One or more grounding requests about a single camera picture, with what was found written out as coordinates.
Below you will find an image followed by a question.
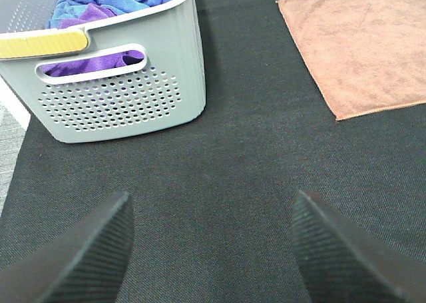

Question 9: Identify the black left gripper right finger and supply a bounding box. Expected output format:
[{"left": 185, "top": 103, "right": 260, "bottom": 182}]
[{"left": 291, "top": 190, "right": 425, "bottom": 302}]

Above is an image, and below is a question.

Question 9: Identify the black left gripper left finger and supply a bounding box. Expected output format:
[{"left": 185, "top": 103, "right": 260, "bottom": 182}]
[{"left": 1, "top": 192, "right": 133, "bottom": 302}]

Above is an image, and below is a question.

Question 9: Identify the orange-brown towel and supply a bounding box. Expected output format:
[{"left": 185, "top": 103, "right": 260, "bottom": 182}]
[{"left": 278, "top": 0, "right": 425, "bottom": 121}]

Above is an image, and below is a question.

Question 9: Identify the black table cloth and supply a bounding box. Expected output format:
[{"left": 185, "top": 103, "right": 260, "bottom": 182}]
[{"left": 1, "top": 0, "right": 425, "bottom": 302}]

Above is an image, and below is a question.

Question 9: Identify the grey perforated laundry basket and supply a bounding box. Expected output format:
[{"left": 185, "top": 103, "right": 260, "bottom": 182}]
[{"left": 1, "top": 0, "right": 206, "bottom": 143}]

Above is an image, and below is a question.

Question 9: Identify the purple towel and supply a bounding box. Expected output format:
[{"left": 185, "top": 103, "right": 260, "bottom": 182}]
[{"left": 40, "top": 3, "right": 144, "bottom": 77}]

